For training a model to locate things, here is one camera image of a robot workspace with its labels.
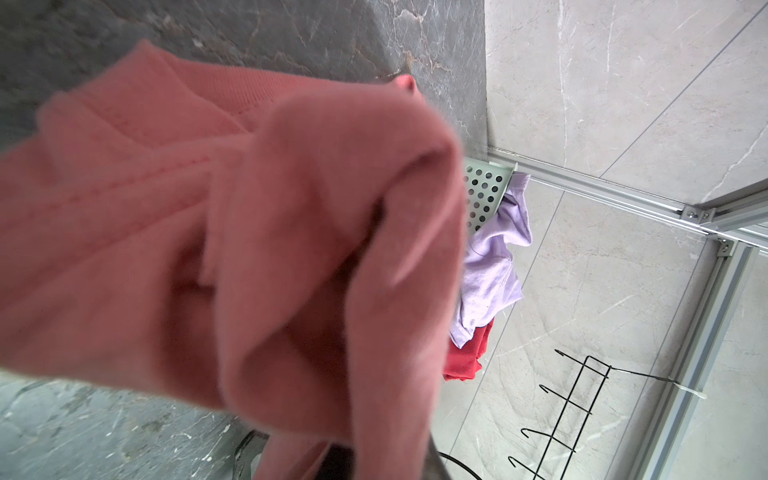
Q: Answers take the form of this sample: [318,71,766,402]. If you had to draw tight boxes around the dark red t shirt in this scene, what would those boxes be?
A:
[443,319,494,381]

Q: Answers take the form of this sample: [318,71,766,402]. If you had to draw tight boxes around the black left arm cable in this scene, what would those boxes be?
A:
[437,451,485,480]

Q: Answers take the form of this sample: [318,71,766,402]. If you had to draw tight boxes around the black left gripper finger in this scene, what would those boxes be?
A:
[427,437,451,480]

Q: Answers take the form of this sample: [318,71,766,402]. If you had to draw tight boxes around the white cable tie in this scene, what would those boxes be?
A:
[671,381,708,400]

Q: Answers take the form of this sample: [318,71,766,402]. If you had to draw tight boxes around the pink t shirt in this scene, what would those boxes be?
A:
[1,42,467,479]

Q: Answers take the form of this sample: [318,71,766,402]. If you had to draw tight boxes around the black wire hook rack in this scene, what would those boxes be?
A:
[507,348,681,479]

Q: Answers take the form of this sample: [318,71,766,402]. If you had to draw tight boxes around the green plastic basket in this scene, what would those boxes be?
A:
[464,157,518,235]

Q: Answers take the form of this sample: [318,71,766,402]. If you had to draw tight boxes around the lilac t shirt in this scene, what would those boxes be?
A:
[450,173,533,348]

